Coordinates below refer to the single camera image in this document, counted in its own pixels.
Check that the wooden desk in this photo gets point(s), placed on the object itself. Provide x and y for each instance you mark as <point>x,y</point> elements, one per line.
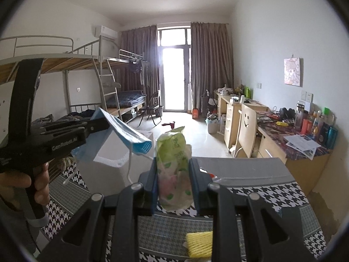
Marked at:
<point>270,142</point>

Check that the small trash bin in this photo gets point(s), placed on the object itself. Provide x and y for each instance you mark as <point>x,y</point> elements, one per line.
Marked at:
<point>212,123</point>

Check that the teal bottle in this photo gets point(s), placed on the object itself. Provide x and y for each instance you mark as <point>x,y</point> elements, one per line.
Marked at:
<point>331,138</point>

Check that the brown curtain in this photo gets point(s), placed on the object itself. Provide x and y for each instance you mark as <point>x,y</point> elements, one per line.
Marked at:
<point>211,60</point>
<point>140,48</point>

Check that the metal bunk bed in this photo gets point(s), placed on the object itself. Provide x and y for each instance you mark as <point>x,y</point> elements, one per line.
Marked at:
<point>75,79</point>

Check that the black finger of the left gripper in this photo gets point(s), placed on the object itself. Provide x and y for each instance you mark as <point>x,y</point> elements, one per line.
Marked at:
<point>87,126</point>

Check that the wooden smiley face chair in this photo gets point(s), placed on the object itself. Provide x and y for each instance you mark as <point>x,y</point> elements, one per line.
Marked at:
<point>247,132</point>

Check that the printed paper sheets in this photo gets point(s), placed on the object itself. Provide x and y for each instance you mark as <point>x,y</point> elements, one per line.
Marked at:
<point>303,144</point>

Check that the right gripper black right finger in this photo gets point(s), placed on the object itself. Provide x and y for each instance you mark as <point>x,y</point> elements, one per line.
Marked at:
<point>211,199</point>

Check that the green white tissue pack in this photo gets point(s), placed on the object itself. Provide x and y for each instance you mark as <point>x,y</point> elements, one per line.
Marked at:
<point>173,155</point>

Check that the houndstooth tablecloth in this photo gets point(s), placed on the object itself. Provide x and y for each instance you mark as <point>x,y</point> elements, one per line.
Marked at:
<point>263,235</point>

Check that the blue face mask pack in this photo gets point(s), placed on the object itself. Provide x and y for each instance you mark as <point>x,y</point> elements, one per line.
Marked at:
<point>135,142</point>

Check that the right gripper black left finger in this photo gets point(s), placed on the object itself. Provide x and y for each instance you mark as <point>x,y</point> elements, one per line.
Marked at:
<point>138,199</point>

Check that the black folding chair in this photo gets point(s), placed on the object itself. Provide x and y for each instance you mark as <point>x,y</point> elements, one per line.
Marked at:
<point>153,105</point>

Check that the glass balcony door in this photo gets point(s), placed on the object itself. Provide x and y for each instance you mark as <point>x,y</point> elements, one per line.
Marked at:
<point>174,56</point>

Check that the person's left hand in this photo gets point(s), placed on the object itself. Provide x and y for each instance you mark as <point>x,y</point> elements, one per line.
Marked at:
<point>12,180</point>

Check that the white air conditioner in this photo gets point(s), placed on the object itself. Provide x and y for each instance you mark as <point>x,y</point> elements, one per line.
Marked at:
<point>103,31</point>

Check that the white foam box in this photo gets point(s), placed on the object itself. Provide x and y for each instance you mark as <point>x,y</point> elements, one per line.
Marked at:
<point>106,165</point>

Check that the pink anime wall picture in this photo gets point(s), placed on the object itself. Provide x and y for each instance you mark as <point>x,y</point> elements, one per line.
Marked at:
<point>292,71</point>

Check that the left brown curtain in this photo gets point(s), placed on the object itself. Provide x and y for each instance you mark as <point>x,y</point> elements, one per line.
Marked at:
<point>140,48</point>

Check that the yellow foam net sleeve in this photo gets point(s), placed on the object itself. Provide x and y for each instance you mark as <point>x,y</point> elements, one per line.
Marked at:
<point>199,245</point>

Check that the white spray bottle red top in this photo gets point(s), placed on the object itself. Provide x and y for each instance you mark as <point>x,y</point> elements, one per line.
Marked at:
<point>170,124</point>

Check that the right brown curtain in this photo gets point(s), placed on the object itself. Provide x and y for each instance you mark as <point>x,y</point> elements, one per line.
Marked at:
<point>211,60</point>

